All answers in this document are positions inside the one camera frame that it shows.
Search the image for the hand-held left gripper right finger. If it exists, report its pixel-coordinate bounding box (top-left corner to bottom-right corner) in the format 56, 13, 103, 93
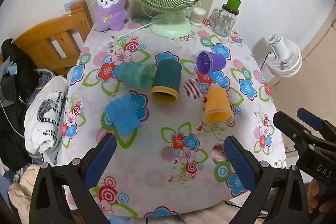
223, 135, 313, 224

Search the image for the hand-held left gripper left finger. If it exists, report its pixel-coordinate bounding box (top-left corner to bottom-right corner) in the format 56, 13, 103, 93
29, 133, 118, 224

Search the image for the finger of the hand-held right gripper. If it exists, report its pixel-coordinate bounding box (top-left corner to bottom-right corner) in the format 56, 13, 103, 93
297, 108, 336, 138
272, 111, 336, 149

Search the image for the orange cup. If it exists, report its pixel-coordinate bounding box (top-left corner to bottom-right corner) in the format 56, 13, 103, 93
204, 87, 234, 123

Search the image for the translucent teal cup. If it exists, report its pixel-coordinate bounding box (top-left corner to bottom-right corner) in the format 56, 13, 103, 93
113, 62, 157, 88

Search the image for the purple cup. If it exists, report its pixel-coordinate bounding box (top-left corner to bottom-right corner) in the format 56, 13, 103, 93
195, 50, 226, 77

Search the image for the dark teal cup yellow rim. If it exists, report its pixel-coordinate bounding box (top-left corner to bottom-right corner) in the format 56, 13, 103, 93
151, 59, 182, 104

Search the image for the person's right hand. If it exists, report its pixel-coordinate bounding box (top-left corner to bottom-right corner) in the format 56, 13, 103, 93
307, 178, 336, 214

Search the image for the blue fuzzy cloth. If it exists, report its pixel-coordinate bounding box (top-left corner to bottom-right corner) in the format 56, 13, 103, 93
104, 94, 141, 135

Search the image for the white floor fan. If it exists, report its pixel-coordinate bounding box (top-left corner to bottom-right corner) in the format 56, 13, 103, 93
261, 34, 302, 78

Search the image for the white printed shirt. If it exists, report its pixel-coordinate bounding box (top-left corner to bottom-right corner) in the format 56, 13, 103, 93
24, 76, 69, 165

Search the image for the floral tablecloth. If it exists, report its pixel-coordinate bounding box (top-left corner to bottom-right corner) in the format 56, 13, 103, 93
61, 15, 286, 218

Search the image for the beige cloth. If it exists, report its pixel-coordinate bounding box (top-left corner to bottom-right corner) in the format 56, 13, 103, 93
8, 164, 43, 224

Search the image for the grey garment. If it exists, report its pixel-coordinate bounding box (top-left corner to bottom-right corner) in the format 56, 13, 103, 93
26, 68, 68, 109

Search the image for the black garment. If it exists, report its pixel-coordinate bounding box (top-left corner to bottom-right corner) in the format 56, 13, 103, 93
0, 39, 40, 172

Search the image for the glass mug with green lid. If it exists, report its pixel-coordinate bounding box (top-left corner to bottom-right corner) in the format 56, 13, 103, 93
209, 0, 241, 37

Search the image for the wooden chair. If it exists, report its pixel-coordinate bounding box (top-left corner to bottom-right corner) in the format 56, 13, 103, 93
12, 0, 94, 76

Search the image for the clear cotton swab container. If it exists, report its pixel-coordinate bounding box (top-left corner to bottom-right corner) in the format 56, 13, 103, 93
188, 7, 206, 26

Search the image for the purple plush toy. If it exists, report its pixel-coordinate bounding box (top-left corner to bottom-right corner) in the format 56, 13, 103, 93
93, 0, 129, 32

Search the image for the white fan cable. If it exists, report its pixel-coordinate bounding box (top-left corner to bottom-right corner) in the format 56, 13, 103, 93
108, 17, 163, 47

